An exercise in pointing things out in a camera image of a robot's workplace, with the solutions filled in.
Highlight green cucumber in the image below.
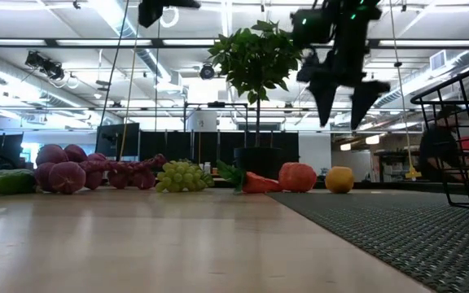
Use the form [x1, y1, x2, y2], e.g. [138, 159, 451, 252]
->
[0, 168, 37, 199]

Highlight green grape bunch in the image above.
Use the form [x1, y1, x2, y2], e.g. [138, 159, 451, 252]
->
[155, 158, 216, 194]

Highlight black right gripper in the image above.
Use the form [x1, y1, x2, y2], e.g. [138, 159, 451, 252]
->
[296, 0, 392, 132]

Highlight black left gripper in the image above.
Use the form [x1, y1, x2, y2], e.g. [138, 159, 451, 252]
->
[138, 0, 202, 29]

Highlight yellow-orange lemon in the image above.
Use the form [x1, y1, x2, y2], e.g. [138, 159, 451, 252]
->
[325, 165, 356, 195]

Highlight person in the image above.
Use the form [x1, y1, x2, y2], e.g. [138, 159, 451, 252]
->
[417, 104, 466, 183]

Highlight black partition panels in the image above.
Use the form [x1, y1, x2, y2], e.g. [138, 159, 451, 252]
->
[138, 130, 300, 166]

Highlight green tree in black pot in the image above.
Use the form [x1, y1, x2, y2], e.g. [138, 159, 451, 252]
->
[208, 19, 304, 180]

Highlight white air vent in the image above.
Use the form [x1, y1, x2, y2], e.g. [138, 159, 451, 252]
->
[429, 50, 448, 72]

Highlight orange carrot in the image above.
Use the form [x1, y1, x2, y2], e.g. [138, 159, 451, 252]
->
[217, 159, 283, 195]

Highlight grey woven placemat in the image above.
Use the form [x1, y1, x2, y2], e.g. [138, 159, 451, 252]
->
[266, 189, 469, 293]

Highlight white cable ring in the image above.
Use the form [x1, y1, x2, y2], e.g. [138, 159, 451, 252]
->
[159, 6, 180, 29]

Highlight string of red onions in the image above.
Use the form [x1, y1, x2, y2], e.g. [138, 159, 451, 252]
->
[33, 143, 169, 195]

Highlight black hanging cable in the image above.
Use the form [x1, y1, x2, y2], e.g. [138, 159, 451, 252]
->
[98, 0, 132, 128]

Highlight storage shelf with bins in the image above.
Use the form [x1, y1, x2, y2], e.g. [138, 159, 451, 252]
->
[374, 138, 469, 185]

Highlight white cylinder tank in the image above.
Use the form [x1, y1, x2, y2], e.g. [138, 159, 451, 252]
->
[186, 109, 218, 133]

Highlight yellow hanging cord with plug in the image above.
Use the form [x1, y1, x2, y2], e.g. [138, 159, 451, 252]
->
[388, 0, 423, 180]

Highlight black wire basket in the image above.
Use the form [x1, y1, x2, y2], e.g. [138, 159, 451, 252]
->
[410, 56, 469, 212]

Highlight black ceiling spotlight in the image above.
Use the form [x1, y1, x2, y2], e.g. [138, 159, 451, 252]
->
[199, 63, 217, 81]
[24, 50, 65, 81]

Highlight black metal frame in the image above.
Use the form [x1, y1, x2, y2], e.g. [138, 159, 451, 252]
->
[183, 101, 249, 147]

